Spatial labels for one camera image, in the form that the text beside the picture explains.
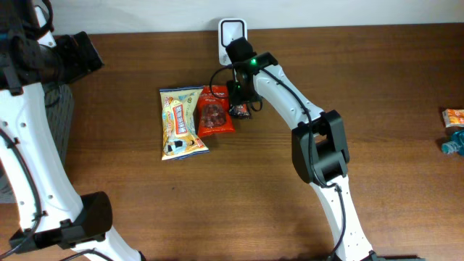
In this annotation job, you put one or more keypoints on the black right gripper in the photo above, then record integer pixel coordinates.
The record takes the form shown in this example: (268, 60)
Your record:
(236, 98)

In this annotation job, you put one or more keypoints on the black red triangular packet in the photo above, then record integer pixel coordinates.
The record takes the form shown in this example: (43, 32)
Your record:
(240, 112)

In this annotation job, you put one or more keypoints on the red snack bag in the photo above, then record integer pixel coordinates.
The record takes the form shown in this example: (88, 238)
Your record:
(212, 108)

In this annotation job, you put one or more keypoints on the yellow chips bag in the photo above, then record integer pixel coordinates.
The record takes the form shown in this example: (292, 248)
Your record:
(179, 132)

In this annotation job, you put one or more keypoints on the small orange snack box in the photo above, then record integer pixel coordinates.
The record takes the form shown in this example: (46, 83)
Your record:
(453, 118)

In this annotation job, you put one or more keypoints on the green Listerine mouthwash bottle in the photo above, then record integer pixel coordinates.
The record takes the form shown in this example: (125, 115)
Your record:
(454, 145)

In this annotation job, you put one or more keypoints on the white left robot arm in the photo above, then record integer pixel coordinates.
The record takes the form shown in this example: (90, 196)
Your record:
(51, 211)

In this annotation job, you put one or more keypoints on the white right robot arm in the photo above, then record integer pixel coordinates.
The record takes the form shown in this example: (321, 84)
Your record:
(319, 148)

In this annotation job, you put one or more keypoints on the white barcode scanner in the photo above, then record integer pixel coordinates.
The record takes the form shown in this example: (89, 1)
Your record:
(228, 30)

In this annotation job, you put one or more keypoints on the grey plastic mesh basket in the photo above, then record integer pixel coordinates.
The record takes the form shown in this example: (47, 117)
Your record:
(58, 123)

